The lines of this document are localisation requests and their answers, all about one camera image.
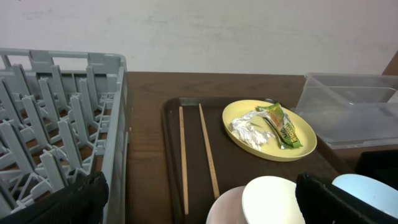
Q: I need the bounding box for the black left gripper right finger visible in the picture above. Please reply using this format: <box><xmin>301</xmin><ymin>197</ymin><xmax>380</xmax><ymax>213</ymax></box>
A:
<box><xmin>295</xmin><ymin>172</ymin><xmax>397</xmax><ymax>224</ymax></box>

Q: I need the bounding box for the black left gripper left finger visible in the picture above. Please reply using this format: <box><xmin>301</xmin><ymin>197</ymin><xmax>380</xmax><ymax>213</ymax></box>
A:
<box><xmin>1</xmin><ymin>172</ymin><xmax>109</xmax><ymax>224</ymax></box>

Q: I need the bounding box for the white plastic cup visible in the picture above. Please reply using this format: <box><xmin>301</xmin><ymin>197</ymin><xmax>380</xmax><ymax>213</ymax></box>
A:
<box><xmin>242</xmin><ymin>176</ymin><xmax>305</xmax><ymax>224</ymax></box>

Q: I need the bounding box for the light blue bowl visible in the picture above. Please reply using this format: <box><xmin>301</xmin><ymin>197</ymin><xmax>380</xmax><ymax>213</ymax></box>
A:
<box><xmin>332</xmin><ymin>174</ymin><xmax>397</xmax><ymax>218</ymax></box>

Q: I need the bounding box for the green snack wrapper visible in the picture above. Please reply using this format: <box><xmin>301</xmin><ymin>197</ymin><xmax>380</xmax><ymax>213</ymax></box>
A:
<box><xmin>256</xmin><ymin>103</ymin><xmax>302</xmax><ymax>149</ymax></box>

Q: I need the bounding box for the wooden chopstick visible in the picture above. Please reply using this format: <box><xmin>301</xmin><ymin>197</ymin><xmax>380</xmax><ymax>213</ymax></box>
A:
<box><xmin>199</xmin><ymin>104</ymin><xmax>220</xmax><ymax>199</ymax></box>
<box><xmin>179</xmin><ymin>106</ymin><xmax>189</xmax><ymax>215</ymax></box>

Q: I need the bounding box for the aluminium foil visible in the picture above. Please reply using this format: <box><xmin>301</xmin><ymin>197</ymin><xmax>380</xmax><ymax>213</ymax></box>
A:
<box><xmin>230</xmin><ymin>111</ymin><xmax>275</xmax><ymax>151</ymax></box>

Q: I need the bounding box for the black waste tray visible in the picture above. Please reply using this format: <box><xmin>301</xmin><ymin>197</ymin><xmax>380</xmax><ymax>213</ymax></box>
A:
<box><xmin>355</xmin><ymin>149</ymin><xmax>398</xmax><ymax>190</ymax></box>

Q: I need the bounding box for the clear plastic waste bin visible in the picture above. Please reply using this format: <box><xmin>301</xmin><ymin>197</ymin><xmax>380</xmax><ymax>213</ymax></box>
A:
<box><xmin>294</xmin><ymin>73</ymin><xmax>397</xmax><ymax>149</ymax></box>

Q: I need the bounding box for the yellow round plate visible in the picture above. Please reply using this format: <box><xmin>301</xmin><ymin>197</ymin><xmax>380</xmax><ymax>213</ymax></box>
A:
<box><xmin>222</xmin><ymin>100</ymin><xmax>317</xmax><ymax>162</ymax></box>

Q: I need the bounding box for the grey plastic dish rack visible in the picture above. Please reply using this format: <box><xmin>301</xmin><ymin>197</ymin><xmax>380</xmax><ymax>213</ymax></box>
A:
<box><xmin>1</xmin><ymin>49</ymin><xmax>131</xmax><ymax>223</ymax></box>

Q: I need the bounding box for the pink round bowl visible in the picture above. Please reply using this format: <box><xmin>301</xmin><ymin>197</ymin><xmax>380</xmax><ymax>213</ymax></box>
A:
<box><xmin>206</xmin><ymin>186</ymin><xmax>247</xmax><ymax>224</ymax></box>

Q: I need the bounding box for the dark brown serving tray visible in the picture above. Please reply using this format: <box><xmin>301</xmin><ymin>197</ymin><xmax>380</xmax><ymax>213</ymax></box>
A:
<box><xmin>162</xmin><ymin>97</ymin><xmax>353</xmax><ymax>223</ymax></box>

